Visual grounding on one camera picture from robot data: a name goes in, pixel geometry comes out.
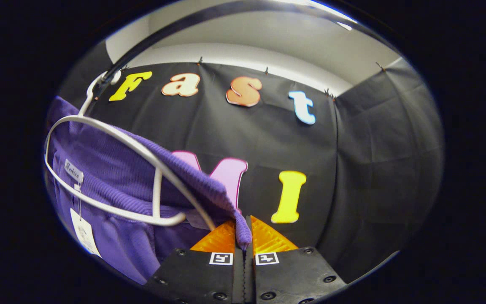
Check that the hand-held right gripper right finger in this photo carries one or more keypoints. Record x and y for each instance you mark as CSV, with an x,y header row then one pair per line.
x,y
293,274

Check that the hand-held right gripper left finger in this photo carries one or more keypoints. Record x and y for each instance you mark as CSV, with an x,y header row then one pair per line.
x,y
196,278

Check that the white plastic hanger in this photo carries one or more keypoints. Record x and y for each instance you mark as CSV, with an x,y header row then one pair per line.
x,y
156,194

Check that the purple ribbed jacket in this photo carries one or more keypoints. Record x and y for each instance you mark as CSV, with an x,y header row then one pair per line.
x,y
112,177

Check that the black metal clothes rack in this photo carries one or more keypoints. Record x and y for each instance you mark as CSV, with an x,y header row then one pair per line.
x,y
184,21

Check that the black backdrop cloth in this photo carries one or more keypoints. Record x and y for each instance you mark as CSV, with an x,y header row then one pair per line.
x,y
352,169

